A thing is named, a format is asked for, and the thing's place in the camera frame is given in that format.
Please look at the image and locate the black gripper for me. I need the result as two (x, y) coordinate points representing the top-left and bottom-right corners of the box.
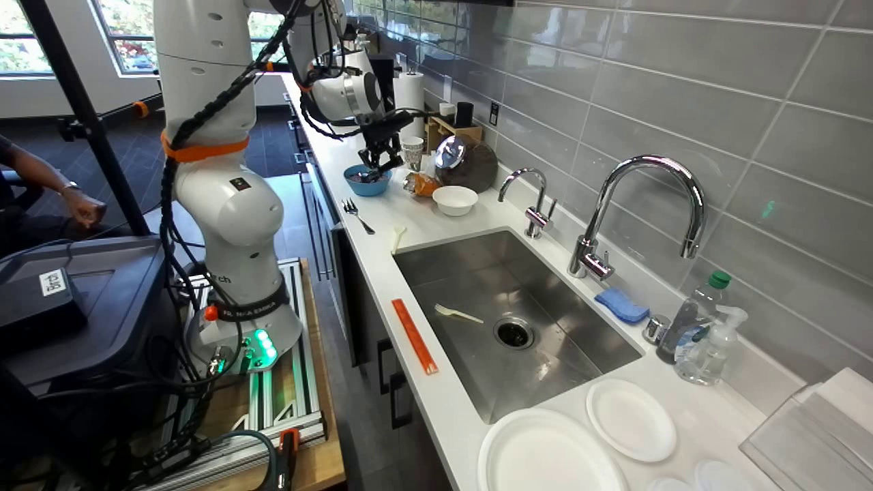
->
(357, 106), (425, 160)

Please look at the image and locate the operator forearm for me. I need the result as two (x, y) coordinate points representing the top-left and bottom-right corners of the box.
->
(0, 134), (76, 199)

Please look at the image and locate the blue bowl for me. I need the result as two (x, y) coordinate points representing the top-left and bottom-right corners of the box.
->
(340, 160), (396, 199)

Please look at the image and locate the white bowl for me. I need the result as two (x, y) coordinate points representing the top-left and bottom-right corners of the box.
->
(429, 181), (482, 220)

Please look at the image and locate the dark under-counter cabinet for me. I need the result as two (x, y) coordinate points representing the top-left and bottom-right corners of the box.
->
(288, 90), (457, 491)

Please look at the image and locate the operator hand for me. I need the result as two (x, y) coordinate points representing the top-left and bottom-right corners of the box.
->
(56, 186), (108, 232)

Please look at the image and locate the orange snack bag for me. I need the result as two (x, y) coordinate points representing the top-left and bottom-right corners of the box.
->
(403, 172), (441, 201)

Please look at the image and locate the paper towel roll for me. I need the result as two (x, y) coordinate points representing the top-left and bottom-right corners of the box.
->
(393, 67), (429, 119)

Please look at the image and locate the wooden box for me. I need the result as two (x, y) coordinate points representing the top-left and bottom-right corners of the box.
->
(423, 115), (486, 153)

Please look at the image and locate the metal spoon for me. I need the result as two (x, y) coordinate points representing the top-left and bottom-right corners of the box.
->
(340, 199), (376, 237)

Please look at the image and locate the dark cooker with glass lid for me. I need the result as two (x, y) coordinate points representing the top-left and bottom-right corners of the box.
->
(433, 134), (501, 195)

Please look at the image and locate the stainless steel sink basin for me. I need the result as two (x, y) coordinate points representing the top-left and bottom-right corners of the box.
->
(391, 225), (643, 424)

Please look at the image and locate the small chrome faucet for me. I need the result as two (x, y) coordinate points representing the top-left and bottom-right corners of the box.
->
(496, 164), (558, 240)

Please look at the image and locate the small white plastic spoon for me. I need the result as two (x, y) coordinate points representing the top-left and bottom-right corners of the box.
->
(430, 300), (486, 327)

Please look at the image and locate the orange strip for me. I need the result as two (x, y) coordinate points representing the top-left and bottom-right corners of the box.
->
(391, 297), (438, 378)

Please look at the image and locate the tall chrome gooseneck faucet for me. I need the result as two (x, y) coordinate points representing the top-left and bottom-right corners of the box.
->
(568, 149), (708, 282)

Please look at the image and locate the bright window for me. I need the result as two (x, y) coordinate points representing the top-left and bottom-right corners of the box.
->
(0, 0), (51, 75)
(89, 0), (160, 75)

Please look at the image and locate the blue sponge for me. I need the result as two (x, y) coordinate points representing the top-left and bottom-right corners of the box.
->
(593, 285), (651, 327)

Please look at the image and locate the black stand pole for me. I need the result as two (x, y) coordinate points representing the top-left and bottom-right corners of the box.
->
(16, 0), (152, 237)

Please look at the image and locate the wooden robot platform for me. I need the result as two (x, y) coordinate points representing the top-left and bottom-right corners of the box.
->
(193, 261), (348, 491)

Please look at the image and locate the dark plastic bin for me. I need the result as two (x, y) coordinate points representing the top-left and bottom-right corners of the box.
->
(0, 232), (179, 393)

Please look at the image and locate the large white plate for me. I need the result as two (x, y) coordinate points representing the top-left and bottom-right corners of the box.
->
(475, 405), (631, 491)

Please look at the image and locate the bottle with green cap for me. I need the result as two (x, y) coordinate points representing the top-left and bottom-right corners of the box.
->
(654, 266), (737, 366)

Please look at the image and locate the white QR code label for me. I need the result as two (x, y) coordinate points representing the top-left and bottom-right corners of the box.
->
(36, 266), (71, 300)

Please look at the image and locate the small white plate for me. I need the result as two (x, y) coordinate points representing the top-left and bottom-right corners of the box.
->
(583, 376), (680, 467)

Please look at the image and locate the clear plastic bottle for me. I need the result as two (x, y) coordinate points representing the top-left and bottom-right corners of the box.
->
(674, 301), (749, 389)

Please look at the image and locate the small white disc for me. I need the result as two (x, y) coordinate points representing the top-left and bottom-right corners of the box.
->
(638, 471), (699, 491)

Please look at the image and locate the orange cable strap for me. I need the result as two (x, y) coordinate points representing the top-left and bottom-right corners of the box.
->
(160, 134), (254, 165)

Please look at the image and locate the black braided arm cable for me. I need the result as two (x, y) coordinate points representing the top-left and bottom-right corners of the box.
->
(159, 0), (317, 301)

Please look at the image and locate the aluminium extrusion frame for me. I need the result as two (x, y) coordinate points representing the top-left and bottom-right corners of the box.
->
(166, 255), (328, 458)

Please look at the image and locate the black floor cable bundle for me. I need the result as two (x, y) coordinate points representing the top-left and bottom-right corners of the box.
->
(118, 344), (282, 491)

